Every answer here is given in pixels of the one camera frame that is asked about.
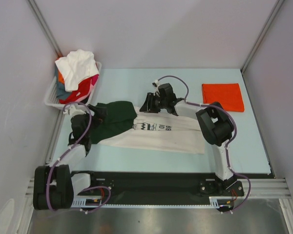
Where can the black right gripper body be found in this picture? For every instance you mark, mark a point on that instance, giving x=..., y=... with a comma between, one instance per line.
x=151, y=103

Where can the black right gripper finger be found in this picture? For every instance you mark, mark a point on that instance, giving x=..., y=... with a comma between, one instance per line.
x=152, y=100
x=146, y=108

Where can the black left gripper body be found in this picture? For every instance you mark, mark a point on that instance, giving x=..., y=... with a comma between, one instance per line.
x=94, y=126

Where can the cream and green t shirt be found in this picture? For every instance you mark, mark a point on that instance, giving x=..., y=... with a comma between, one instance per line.
x=125, y=126

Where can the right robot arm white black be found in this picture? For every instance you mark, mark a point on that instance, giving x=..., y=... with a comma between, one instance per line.
x=215, y=123

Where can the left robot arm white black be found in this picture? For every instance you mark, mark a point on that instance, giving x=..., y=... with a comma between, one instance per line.
x=57, y=183

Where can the red t shirt in basket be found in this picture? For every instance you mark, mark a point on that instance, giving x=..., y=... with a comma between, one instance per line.
x=83, y=91

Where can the pink garment in basket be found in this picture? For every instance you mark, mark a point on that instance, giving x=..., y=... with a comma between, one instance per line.
x=93, y=81

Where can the grey blue garment in basket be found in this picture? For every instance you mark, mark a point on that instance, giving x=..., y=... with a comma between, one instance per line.
x=60, y=88

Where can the white plastic laundry basket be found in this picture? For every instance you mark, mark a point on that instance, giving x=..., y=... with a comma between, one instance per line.
x=50, y=98

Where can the orange garment in basket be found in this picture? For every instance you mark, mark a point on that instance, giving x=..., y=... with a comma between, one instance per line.
x=60, y=78

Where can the white t shirt in basket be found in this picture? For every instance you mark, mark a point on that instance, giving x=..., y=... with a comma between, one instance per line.
x=76, y=67

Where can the folded orange t shirt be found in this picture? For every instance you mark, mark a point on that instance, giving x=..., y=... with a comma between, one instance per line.
x=228, y=95

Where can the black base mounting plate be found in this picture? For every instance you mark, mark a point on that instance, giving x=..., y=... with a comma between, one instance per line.
x=135, y=188

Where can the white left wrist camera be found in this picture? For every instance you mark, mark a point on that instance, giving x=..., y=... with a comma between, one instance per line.
x=74, y=109

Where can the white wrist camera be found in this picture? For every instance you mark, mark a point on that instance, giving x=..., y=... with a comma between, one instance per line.
x=74, y=109
x=156, y=85

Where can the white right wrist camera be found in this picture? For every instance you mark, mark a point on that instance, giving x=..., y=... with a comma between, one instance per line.
x=156, y=85

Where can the white slotted cable duct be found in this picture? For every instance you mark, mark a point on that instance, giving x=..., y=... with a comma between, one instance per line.
x=93, y=203

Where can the aluminium frame rail front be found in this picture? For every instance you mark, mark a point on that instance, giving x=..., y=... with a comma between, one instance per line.
x=255, y=188

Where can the left aluminium corner post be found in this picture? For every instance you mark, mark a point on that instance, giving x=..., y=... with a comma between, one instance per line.
x=44, y=26

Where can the aluminium corner post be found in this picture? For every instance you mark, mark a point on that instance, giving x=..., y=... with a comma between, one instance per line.
x=263, y=33
x=44, y=26

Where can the right aluminium corner post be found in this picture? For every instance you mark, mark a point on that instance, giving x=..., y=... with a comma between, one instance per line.
x=263, y=33

